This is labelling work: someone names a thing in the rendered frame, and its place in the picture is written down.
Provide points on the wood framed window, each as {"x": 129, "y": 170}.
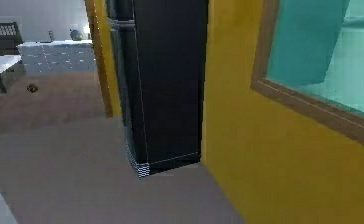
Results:
{"x": 323, "y": 66}

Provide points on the tall black cabinet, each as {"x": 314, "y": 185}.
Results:
{"x": 166, "y": 83}

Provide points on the grey kitchen counter cabinet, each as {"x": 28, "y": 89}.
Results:
{"x": 56, "y": 58}

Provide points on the small dark round object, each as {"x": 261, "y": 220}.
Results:
{"x": 32, "y": 88}

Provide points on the teal curtain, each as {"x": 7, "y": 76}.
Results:
{"x": 303, "y": 40}

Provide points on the dark round kettle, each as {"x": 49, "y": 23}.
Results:
{"x": 76, "y": 35}

